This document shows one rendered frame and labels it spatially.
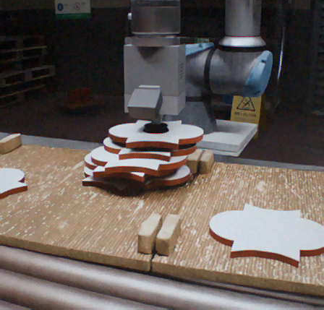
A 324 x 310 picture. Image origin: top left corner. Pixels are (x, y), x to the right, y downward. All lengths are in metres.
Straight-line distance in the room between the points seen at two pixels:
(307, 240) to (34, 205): 0.39
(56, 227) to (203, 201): 0.22
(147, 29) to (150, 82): 0.08
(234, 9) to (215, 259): 0.67
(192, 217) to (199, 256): 0.10
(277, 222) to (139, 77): 0.29
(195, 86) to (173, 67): 0.46
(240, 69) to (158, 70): 0.42
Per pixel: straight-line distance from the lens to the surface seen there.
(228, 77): 1.04
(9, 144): 0.91
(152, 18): 0.63
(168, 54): 0.63
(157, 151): 0.65
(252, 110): 4.20
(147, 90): 0.63
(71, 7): 6.39
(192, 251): 0.52
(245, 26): 1.03
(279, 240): 0.53
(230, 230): 0.55
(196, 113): 1.10
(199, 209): 0.62
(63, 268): 0.53
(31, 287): 0.51
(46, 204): 0.65
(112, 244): 0.54
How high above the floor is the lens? 1.21
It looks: 18 degrees down
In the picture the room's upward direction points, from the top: straight up
